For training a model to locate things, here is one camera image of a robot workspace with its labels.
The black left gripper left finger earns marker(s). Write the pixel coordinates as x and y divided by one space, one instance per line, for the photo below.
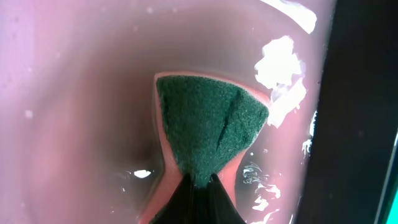
179 209

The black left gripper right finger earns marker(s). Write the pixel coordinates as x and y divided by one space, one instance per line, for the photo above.
212 205

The green and pink sponge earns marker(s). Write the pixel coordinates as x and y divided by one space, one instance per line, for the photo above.
205 124

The dark red water tray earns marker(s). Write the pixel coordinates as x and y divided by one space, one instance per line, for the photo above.
78 139

